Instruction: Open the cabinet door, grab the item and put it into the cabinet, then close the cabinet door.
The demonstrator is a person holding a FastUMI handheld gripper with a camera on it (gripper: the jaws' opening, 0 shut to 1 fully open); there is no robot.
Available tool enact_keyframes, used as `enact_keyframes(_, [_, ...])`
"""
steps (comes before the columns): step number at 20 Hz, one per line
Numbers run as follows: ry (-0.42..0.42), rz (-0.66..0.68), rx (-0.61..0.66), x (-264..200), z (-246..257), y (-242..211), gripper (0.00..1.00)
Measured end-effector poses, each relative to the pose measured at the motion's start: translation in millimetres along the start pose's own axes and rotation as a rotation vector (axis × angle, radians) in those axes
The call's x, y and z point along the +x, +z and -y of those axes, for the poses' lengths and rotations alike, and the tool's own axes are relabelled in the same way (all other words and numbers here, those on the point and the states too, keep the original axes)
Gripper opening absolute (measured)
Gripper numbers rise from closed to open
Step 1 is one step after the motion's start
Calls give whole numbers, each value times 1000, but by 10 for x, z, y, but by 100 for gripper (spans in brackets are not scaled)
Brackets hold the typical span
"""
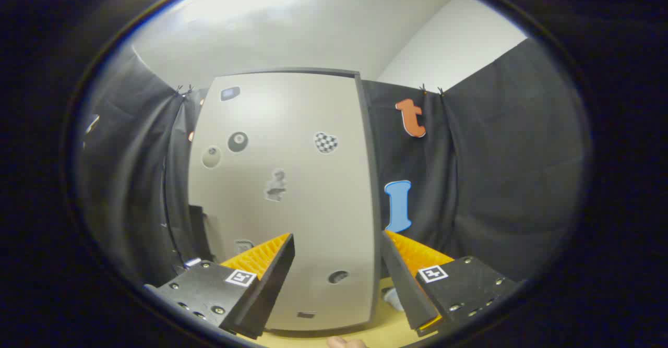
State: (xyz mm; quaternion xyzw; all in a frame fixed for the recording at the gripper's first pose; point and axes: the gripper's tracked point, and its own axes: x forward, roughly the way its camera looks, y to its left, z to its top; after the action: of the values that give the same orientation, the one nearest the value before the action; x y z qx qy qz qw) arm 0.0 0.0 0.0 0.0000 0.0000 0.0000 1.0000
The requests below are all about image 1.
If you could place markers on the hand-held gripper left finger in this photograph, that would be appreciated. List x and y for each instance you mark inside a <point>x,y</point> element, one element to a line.
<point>271,285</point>

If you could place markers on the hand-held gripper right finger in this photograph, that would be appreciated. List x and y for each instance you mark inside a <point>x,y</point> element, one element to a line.
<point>407,285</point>

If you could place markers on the grey cabinet door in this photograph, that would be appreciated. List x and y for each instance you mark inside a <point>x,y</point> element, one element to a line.
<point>313,207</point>

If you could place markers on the white round container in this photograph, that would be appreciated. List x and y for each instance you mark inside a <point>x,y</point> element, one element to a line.
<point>392,299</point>

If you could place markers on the black backdrop cloth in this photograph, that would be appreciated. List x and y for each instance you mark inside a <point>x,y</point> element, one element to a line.
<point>496,181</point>

